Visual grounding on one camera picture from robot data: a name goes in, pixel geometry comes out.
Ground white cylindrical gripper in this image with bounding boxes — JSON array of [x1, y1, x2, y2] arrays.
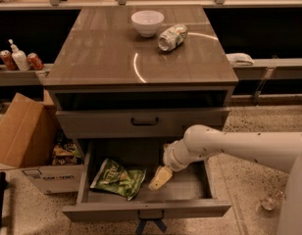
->
[[149, 139, 204, 190]]

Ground green jalapeno chip bag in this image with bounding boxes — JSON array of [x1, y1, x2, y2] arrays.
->
[[90, 159, 146, 201]]

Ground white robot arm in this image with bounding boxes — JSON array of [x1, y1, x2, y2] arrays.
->
[[149, 124, 302, 235]]

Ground open middle drawer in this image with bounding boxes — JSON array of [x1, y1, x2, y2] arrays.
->
[[63, 138, 231, 222]]

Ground closed upper drawer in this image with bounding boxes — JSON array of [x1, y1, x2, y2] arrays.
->
[[56, 108, 229, 139]]

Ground grey drawer cabinet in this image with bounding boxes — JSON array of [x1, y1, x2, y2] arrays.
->
[[43, 5, 240, 223]]

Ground snack bags in box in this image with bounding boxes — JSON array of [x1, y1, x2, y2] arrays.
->
[[52, 131, 81, 165]]

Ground clear glass on floor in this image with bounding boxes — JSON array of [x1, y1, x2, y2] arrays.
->
[[260, 190, 285, 212]]

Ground crushed white soda can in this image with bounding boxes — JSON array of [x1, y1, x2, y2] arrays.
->
[[158, 24, 188, 52]]

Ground folded white cloth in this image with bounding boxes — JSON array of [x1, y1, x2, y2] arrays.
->
[[226, 53, 254, 66]]

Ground grey side shelf right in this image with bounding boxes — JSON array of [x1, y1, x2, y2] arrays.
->
[[230, 58, 302, 106]]

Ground grey side shelf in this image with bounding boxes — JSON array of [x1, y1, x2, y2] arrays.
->
[[230, 58, 302, 106], [0, 64, 53, 86]]

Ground white ceramic bowl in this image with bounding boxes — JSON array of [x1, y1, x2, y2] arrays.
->
[[131, 10, 164, 37]]

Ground brown cardboard box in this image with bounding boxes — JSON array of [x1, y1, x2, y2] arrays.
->
[[0, 93, 82, 194]]

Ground red soda can right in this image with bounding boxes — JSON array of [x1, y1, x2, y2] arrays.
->
[[27, 53, 44, 71]]

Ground red soda can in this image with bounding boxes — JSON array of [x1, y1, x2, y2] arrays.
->
[[27, 53, 44, 71], [0, 50, 18, 71]]

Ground white pump bottle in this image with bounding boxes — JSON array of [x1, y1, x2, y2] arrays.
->
[[9, 39, 30, 71]]

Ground grey side shelf left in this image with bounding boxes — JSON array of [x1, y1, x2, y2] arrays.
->
[[0, 64, 53, 86]]

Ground red soda can left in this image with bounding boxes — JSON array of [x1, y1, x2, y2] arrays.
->
[[0, 50, 18, 71]]

